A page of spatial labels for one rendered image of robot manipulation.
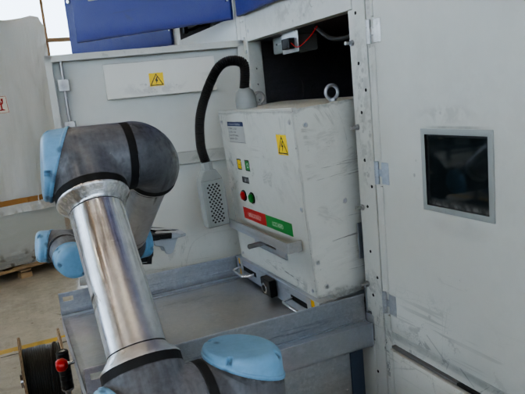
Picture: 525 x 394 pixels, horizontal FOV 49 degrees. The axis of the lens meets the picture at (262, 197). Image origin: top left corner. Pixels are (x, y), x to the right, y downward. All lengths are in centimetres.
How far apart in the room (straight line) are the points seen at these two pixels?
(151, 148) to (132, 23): 121
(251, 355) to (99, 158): 38
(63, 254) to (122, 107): 76
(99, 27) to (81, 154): 132
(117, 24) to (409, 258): 138
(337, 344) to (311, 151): 46
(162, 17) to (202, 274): 88
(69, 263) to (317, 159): 60
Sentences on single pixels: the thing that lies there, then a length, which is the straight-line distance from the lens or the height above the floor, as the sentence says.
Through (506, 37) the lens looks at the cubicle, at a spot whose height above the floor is 145.
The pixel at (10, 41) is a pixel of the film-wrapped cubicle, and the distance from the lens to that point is 555.
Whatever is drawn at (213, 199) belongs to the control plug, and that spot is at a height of 111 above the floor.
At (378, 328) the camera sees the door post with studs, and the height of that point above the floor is 82.
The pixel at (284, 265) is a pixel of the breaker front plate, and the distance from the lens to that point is 156.
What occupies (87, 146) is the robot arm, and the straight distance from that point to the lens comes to 94.
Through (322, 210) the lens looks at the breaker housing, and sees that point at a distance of 139.
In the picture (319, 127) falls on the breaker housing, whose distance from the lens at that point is 136.
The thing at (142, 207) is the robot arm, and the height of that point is 121.
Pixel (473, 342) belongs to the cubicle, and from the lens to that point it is 117.
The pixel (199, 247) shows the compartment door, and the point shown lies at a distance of 198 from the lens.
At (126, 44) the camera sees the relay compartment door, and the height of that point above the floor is 168.
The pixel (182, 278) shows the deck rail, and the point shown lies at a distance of 184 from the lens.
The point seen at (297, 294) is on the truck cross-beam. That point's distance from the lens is 151.
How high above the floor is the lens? 140
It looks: 10 degrees down
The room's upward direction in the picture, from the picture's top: 6 degrees counter-clockwise
